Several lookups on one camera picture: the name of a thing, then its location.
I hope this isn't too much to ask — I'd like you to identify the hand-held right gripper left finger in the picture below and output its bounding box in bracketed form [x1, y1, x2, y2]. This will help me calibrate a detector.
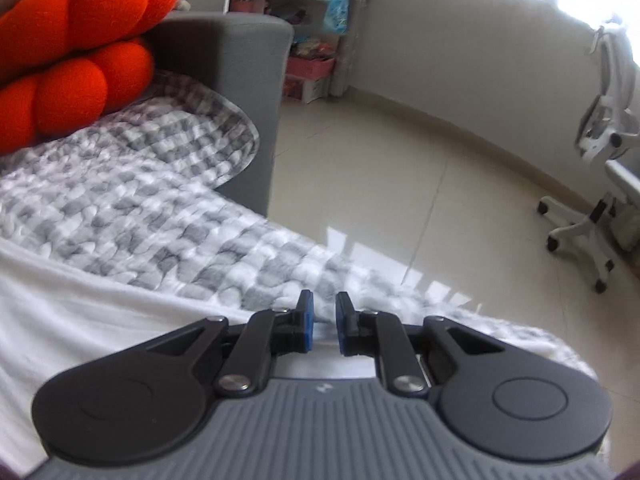
[135, 290, 316, 402]

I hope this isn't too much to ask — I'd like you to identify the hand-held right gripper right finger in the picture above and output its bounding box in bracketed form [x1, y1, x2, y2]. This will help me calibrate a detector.
[336, 290, 507, 399]

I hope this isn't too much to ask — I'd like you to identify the thin white shirt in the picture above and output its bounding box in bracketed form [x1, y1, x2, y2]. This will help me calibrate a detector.
[0, 246, 323, 463]

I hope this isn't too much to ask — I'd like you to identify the grey checked blanket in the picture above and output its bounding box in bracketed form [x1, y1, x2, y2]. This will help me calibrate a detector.
[0, 69, 601, 378]

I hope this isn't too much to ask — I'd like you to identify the dark grey sofa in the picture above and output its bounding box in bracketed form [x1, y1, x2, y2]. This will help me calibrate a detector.
[144, 12, 294, 219]

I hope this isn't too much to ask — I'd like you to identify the pink basket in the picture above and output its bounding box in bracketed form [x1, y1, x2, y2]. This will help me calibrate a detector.
[287, 55, 337, 82]

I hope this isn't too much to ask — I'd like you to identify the blue plastic bag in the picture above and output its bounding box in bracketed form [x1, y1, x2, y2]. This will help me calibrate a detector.
[323, 0, 351, 37]

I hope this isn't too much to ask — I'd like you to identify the white office chair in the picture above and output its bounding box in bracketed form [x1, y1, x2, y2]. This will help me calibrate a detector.
[537, 21, 640, 294]

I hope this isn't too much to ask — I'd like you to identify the orange pumpkin cushion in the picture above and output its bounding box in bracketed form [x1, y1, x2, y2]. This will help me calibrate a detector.
[0, 0, 182, 154]

